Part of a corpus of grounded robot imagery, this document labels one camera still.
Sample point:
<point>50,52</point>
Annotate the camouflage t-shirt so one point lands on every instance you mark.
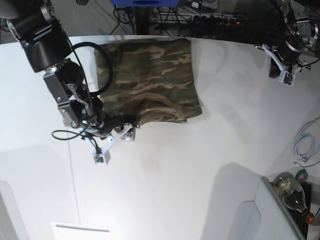
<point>152,80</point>

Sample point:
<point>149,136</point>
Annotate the clear plastic bottle red cap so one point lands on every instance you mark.
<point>292,195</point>

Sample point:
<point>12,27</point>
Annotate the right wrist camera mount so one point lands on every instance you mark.
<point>101,155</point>

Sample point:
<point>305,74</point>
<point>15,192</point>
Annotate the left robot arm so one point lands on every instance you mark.
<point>299,34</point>

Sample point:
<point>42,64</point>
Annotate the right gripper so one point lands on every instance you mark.
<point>113,122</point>

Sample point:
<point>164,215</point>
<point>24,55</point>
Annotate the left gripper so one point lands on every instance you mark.
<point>289,53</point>

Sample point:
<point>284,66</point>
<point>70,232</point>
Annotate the black power strip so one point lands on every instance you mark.
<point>217,20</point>

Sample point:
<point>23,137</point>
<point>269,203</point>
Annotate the green tape roll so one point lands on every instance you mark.
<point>301,176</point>

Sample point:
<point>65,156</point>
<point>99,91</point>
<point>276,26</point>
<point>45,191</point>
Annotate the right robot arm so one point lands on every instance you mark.
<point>47,48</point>

